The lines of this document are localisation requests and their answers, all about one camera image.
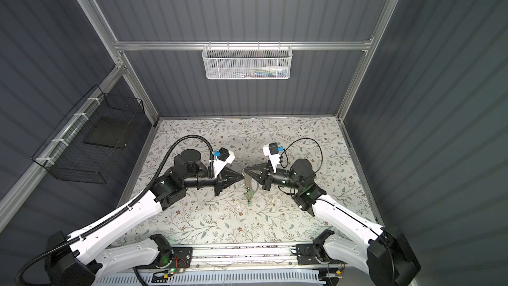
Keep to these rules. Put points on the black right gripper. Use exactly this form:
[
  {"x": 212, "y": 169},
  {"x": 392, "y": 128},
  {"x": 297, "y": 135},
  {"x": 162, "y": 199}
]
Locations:
[{"x": 262, "y": 179}]

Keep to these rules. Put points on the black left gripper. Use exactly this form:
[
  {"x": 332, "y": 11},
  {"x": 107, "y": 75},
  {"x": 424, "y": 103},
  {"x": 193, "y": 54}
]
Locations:
[{"x": 223, "y": 180}]

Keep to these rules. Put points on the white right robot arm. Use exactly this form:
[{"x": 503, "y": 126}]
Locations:
[{"x": 382, "y": 252}]

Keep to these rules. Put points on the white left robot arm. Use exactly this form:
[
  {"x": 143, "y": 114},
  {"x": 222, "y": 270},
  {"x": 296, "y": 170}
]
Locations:
[{"x": 86, "y": 255}]

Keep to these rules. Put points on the items in white basket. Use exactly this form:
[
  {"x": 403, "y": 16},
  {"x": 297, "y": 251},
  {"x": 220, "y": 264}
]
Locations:
[{"x": 264, "y": 72}]

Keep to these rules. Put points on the black foam pad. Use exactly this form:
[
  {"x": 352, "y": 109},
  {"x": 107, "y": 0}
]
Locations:
[{"x": 110, "y": 133}]

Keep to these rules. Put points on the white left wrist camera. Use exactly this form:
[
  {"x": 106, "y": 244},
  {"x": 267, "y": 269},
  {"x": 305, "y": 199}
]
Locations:
[{"x": 222, "y": 157}]

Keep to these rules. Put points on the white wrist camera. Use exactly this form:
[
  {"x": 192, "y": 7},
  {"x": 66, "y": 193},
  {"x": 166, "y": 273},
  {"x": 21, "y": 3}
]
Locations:
[
  {"x": 222, "y": 157},
  {"x": 273, "y": 151}
]

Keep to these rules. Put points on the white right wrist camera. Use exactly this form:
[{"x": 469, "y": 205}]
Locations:
[{"x": 273, "y": 151}]

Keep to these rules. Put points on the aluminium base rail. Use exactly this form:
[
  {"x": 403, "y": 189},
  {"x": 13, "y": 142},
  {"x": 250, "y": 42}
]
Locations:
[{"x": 275, "y": 255}]

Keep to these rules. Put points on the white slotted cable duct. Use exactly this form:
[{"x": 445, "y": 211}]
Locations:
[{"x": 290, "y": 276}]

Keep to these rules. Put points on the white wire mesh basket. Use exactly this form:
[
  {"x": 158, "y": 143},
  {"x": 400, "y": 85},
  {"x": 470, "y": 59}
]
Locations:
[{"x": 221, "y": 64}]

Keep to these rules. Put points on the black wire basket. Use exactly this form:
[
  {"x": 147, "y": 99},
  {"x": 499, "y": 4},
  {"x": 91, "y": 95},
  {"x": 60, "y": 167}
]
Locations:
[{"x": 91, "y": 164}]

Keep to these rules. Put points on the horizontal aluminium frame bar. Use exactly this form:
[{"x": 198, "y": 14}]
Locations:
[{"x": 229, "y": 45}]

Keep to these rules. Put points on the left side aluminium rail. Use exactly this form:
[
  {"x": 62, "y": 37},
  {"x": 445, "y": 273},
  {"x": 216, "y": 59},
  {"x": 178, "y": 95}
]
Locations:
[{"x": 23, "y": 188}]

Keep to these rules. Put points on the aluminium frame corner post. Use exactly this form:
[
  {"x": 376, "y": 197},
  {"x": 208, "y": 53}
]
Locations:
[{"x": 381, "y": 25}]

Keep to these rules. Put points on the left aluminium frame post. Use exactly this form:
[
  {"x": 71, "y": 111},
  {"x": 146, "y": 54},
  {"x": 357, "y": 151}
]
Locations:
[{"x": 107, "y": 36}]

